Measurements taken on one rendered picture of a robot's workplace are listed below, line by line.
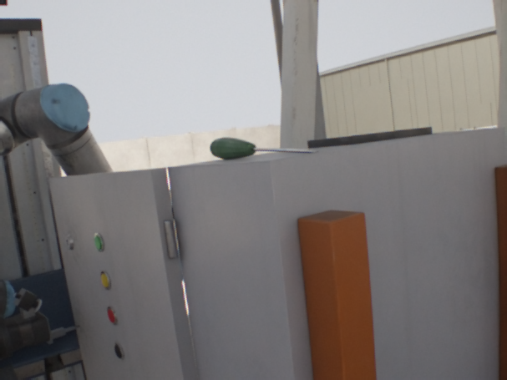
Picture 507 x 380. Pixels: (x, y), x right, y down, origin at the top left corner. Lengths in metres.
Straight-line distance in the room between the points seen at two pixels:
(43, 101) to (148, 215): 0.60
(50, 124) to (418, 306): 0.86
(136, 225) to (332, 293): 0.30
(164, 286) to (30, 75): 1.20
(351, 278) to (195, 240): 0.20
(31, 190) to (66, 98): 0.62
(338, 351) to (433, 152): 0.25
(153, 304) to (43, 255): 1.11
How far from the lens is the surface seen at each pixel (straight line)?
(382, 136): 0.58
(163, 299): 0.56
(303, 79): 1.04
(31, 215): 1.65
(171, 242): 0.52
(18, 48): 1.70
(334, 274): 0.35
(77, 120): 1.09
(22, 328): 0.84
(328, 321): 0.37
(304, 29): 1.05
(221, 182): 0.42
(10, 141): 1.15
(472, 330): 0.63
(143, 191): 0.54
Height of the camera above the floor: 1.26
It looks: 6 degrees down
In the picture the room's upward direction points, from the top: 7 degrees counter-clockwise
